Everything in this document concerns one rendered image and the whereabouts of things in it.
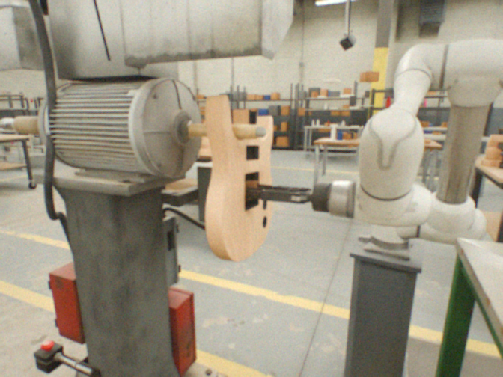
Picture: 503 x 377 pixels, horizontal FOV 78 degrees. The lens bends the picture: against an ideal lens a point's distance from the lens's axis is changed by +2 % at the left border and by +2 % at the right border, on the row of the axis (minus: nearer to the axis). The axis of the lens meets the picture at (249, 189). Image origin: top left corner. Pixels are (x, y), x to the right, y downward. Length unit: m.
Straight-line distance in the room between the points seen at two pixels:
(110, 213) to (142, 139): 0.26
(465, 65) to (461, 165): 0.34
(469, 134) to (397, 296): 0.70
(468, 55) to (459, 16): 10.96
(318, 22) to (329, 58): 1.26
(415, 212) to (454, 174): 0.58
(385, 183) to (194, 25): 0.45
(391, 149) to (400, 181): 0.08
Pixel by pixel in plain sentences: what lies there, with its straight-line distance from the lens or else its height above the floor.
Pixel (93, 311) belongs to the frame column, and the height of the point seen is 0.70.
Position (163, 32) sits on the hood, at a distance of 0.67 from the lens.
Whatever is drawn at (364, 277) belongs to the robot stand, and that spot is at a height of 0.59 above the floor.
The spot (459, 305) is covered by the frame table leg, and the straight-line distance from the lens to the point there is 1.14.
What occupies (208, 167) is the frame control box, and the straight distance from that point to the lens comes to 1.02.
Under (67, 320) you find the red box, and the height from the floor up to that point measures 0.63.
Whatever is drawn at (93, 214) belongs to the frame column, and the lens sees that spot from 0.96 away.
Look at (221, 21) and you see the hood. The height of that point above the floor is 1.44.
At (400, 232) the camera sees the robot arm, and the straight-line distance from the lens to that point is 1.43.
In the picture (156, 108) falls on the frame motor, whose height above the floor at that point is 1.30.
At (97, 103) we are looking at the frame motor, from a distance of 0.88.
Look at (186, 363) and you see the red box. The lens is 1.39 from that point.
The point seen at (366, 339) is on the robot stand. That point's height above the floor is 0.29.
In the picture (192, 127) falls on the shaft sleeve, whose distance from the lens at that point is 0.79.
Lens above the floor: 1.29
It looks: 14 degrees down
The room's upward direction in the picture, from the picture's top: straight up
